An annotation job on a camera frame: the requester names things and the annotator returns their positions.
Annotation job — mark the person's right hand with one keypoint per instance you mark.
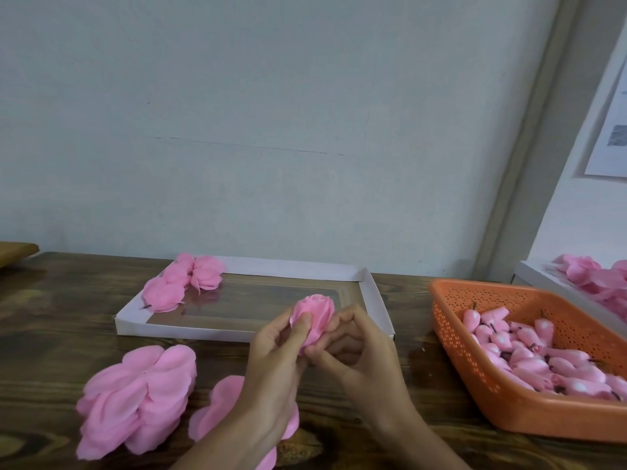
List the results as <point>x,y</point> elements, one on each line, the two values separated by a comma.
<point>367,367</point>

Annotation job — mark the person's left hand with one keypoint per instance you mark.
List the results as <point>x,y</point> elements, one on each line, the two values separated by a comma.
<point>269,372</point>

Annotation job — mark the stack of pink petals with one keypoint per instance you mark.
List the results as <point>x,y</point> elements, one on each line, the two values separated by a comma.
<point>220,411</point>
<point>135,396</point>

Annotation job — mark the white shallow tray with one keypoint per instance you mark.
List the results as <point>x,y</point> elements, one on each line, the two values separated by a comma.
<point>255,298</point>

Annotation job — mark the pink petal flower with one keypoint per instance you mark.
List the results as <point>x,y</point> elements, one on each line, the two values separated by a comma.
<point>207,276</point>

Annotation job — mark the group of finished pink roses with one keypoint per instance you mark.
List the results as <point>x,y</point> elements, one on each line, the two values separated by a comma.
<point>162,293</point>

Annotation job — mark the pink rose buds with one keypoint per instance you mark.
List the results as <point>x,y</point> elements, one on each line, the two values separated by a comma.
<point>524,357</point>

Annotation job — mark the pile of pink petals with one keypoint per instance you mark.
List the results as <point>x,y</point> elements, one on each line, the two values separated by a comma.
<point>593,277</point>

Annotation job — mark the person's left forearm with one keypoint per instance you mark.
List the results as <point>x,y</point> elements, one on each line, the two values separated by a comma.
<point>230,450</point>

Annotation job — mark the person's right forearm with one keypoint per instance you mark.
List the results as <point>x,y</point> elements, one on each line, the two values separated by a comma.
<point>421,443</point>

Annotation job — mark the orange plastic basket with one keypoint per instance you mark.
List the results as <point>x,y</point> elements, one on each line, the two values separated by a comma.
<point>509,416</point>

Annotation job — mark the white paper notice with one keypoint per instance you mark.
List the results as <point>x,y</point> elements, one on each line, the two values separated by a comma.
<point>609,127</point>

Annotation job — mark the grey door frame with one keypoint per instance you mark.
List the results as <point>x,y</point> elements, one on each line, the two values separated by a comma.
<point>544,132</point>

